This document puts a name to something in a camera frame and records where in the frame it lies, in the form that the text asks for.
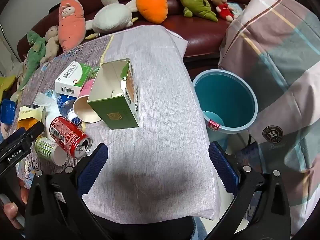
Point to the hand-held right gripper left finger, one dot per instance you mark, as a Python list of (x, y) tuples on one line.
[(92, 170)]

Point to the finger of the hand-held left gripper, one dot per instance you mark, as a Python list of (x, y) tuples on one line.
[(32, 132)]

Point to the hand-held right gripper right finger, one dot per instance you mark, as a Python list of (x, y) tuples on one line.
[(222, 165)]

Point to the white paper napkin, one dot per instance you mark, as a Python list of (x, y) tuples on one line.
[(43, 100)]

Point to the plastic water bottle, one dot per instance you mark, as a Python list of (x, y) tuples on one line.
[(63, 105)]

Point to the blue plastic bin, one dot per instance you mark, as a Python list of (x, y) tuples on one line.
[(225, 97)]

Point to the person's left hand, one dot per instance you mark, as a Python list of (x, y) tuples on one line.
[(10, 211)]

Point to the small green label cup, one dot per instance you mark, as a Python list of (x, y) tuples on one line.
[(45, 146)]

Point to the red soda can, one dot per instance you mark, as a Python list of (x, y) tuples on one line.
[(65, 132)]

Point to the blue plastic basket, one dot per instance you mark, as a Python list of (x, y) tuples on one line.
[(7, 111)]

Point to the yellow plush toy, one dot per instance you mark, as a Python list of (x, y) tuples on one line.
[(6, 85)]

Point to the green open carton box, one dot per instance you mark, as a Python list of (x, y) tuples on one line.
[(117, 112)]

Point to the white green medicine box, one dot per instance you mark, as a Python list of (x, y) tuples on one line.
[(70, 80)]

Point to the pink paper cup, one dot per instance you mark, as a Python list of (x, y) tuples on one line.
[(86, 90)]

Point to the light green dinosaur plush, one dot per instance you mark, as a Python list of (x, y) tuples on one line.
[(35, 52)]

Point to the green candy wrapper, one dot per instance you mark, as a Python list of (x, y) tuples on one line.
[(95, 72)]

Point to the beige doll plush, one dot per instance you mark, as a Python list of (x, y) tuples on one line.
[(51, 45)]

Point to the pink carrot plush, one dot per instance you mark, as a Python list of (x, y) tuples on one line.
[(72, 27)]

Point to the plaid blanket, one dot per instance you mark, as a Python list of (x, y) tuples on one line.
[(275, 55)]

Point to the dark red leather sofa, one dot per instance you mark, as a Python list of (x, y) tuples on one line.
[(200, 30)]

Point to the white duck plush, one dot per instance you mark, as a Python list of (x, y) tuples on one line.
[(110, 17)]

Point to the teddy bear in red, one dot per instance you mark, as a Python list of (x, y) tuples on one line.
[(225, 8)]

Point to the light blue book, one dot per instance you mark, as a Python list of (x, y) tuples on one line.
[(238, 7)]

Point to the olive green dinosaur plush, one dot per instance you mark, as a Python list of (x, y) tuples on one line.
[(192, 0)]

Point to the orange carrot rabbit plush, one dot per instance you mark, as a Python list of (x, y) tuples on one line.
[(152, 5)]

